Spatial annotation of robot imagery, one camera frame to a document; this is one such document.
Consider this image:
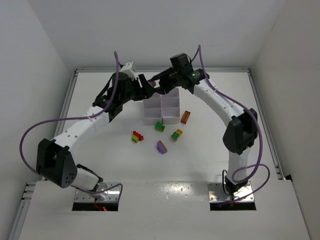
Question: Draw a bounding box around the green and yellow lego stack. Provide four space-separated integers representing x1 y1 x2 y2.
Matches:
154 122 166 133

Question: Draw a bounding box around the red and yellow lego stack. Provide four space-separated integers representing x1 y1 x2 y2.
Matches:
131 131 144 143

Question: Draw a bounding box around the green orange lego stack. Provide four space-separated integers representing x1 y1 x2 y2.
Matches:
171 129 183 141

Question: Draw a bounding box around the purple lego brick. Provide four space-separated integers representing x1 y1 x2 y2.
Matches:
148 80 156 86

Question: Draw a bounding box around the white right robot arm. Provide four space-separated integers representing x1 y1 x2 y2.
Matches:
150 53 258 196

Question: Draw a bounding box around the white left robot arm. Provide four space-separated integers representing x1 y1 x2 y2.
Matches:
36 72 157 192

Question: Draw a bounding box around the white divided storage box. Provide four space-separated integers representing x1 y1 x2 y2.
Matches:
142 88 181 125

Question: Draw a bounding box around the purple half-round lego piece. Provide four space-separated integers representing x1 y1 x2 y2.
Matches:
156 140 168 154

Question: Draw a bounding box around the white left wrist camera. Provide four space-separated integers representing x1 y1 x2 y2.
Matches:
120 61 136 79

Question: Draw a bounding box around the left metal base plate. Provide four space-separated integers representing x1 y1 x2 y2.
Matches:
74 182 123 204

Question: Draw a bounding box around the metal base plate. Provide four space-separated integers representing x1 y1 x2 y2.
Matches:
74 182 123 204
207 181 255 203

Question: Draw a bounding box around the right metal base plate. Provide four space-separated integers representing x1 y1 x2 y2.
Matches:
207 181 255 203

